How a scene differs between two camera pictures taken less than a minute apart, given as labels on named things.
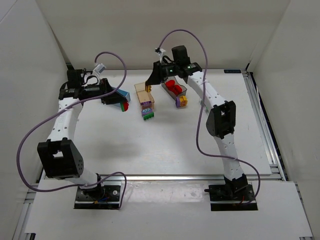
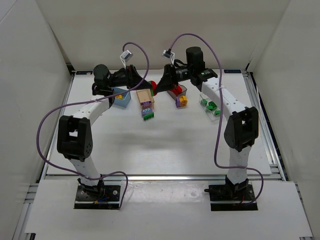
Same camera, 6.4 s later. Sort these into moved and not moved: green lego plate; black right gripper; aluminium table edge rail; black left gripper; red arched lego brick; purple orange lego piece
Moved: black right gripper; black left gripper
Not moved: aluminium table edge rail; purple orange lego piece; red arched lego brick; green lego plate
